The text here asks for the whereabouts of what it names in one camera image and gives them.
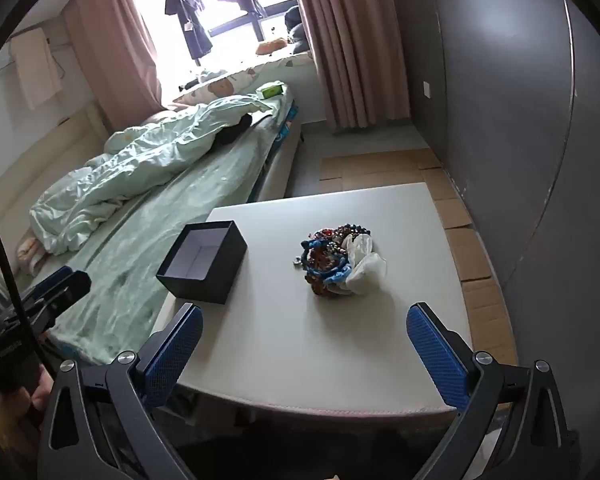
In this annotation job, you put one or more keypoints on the pile of beaded jewelry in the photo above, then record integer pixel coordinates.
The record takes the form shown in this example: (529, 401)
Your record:
(325, 260)

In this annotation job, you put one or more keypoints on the white hanging towel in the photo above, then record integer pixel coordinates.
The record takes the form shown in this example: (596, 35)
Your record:
(35, 67)

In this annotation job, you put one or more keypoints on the black garment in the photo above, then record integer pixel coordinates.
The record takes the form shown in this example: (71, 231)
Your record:
(232, 130)

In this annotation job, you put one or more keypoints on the printed cartoon pillow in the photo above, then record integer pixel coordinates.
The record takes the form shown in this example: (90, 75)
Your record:
(215, 85)

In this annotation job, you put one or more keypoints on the pink curtain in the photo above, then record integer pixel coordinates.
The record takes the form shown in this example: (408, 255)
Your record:
(115, 45)
(350, 45)

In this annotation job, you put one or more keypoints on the person's left hand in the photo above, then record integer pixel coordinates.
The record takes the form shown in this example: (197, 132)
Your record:
(41, 390)

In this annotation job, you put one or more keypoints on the orange plush toy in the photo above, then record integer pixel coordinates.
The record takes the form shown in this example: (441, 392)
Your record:
(271, 46)

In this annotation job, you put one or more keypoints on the long dark hanging garment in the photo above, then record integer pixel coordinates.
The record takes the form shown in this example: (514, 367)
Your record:
(192, 20)

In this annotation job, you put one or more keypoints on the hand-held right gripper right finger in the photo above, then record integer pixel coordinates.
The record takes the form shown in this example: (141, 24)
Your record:
(435, 355)

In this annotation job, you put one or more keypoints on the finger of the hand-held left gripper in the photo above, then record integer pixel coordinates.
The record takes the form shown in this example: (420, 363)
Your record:
(72, 284)
(55, 275)

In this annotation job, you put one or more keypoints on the pink printed pillow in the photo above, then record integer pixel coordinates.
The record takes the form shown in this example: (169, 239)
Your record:
(29, 252)

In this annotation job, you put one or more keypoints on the white plastic bag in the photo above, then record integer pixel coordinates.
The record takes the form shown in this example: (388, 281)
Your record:
(362, 265)

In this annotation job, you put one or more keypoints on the white wall socket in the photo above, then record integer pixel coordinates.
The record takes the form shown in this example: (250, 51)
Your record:
(427, 89)

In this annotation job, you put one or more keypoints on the blue mattress pad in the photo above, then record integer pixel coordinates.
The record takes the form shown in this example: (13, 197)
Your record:
(287, 120)

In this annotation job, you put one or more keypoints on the green tissue box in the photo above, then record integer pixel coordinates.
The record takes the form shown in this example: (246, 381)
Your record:
(271, 91)

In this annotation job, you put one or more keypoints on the light green duvet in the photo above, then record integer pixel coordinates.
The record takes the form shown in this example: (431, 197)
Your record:
(130, 160)

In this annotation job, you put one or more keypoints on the black gift box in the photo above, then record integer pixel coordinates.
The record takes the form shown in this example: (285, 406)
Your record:
(205, 265)

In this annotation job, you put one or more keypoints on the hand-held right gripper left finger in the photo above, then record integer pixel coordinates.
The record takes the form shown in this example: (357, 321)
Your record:
(180, 345)

